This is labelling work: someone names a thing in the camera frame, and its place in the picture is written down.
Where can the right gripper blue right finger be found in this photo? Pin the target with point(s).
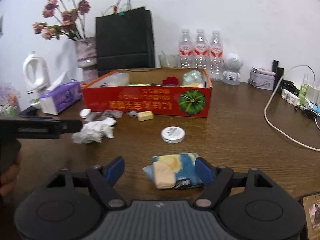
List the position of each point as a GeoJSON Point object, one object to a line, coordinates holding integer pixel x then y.
{"type": "Point", "coordinates": [205, 171]}

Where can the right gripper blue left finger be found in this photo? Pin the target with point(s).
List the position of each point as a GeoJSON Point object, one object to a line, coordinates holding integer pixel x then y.
{"type": "Point", "coordinates": [114, 170]}

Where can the blue painted tissue pack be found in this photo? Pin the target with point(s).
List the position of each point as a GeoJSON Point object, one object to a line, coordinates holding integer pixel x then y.
{"type": "Point", "coordinates": [173, 171]}

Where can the white tissue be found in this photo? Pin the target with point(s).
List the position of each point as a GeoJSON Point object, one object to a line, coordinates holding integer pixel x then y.
{"type": "Point", "coordinates": [95, 131]}

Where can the round white tin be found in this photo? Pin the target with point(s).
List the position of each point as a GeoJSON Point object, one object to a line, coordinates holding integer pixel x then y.
{"type": "Point", "coordinates": [173, 134]}

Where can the person left hand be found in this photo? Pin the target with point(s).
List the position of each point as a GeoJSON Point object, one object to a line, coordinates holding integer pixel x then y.
{"type": "Point", "coordinates": [9, 177]}

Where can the dark blue case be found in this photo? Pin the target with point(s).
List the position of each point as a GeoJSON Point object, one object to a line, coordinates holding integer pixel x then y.
{"type": "Point", "coordinates": [28, 112]}

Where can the purple tissue pack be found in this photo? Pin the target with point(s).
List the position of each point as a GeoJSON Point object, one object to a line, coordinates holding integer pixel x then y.
{"type": "Point", "coordinates": [63, 93]}

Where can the white detergent jug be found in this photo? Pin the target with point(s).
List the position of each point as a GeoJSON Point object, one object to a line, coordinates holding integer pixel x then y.
{"type": "Point", "coordinates": [36, 77]}

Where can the beige eraser block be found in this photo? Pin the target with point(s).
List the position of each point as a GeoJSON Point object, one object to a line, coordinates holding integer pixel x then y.
{"type": "Point", "coordinates": [144, 116]}

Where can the red cardboard box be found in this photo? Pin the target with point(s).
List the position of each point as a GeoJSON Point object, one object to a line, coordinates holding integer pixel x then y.
{"type": "Point", "coordinates": [146, 93]}

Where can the clear plastic jar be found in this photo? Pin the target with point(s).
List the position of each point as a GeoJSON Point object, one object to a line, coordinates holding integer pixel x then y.
{"type": "Point", "coordinates": [118, 79]}

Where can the crumpled green plastic wrap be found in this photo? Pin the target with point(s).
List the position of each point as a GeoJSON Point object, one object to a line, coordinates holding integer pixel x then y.
{"type": "Point", "coordinates": [193, 76]}

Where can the red fabric rose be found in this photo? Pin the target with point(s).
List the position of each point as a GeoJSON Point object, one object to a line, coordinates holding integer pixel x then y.
{"type": "Point", "coordinates": [171, 81]}

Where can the smartphone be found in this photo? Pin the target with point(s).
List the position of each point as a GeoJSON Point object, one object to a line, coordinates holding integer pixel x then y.
{"type": "Point", "coordinates": [310, 203]}

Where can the purple ceramic vase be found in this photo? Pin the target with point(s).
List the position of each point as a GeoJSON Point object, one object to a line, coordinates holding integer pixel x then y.
{"type": "Point", "coordinates": [87, 58]}

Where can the grey tin box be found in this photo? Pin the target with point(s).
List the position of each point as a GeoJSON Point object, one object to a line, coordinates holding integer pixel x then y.
{"type": "Point", "coordinates": [262, 79]}

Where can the white astronaut figurine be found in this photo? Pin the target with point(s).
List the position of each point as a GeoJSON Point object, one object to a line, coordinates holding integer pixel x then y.
{"type": "Point", "coordinates": [231, 70]}

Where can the white power strip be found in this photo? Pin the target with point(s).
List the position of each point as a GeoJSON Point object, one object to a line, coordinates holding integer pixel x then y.
{"type": "Point", "coordinates": [295, 100]}

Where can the clear glass cup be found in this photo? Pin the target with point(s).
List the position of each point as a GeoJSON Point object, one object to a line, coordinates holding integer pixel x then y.
{"type": "Point", "coordinates": [168, 60]}

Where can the right water bottle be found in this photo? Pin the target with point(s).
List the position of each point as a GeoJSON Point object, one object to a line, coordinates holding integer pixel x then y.
{"type": "Point", "coordinates": [216, 56]}

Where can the water bottle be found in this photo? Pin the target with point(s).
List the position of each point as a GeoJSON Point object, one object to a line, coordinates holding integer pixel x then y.
{"type": "Point", "coordinates": [216, 56]}
{"type": "Point", "coordinates": [186, 50]}
{"type": "Point", "coordinates": [201, 50]}

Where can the middle water bottle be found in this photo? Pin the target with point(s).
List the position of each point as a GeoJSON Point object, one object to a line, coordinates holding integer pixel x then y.
{"type": "Point", "coordinates": [201, 50]}

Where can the dried rose bouquet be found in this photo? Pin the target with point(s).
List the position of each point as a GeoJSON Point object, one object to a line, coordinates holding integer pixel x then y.
{"type": "Point", "coordinates": [70, 16]}

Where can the left water bottle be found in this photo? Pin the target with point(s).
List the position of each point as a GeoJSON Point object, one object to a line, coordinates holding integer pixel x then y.
{"type": "Point", "coordinates": [186, 50]}

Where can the black paper bag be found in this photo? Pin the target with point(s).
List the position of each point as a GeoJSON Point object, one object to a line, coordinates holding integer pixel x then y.
{"type": "Point", "coordinates": [124, 42]}

